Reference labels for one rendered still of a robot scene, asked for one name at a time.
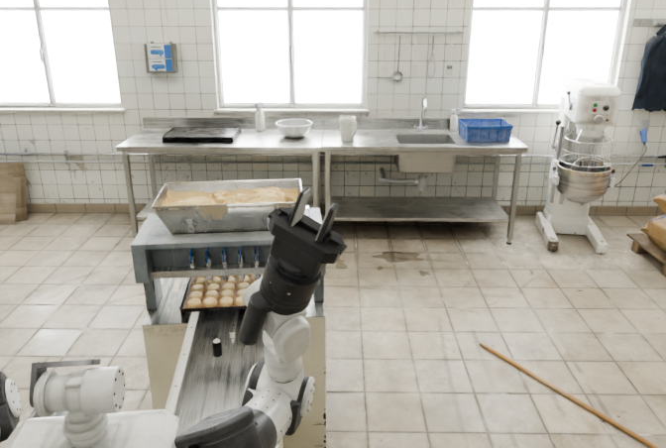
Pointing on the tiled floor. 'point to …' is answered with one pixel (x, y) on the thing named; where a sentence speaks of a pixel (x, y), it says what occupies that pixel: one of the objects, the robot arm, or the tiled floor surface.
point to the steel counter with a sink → (404, 142)
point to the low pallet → (647, 248)
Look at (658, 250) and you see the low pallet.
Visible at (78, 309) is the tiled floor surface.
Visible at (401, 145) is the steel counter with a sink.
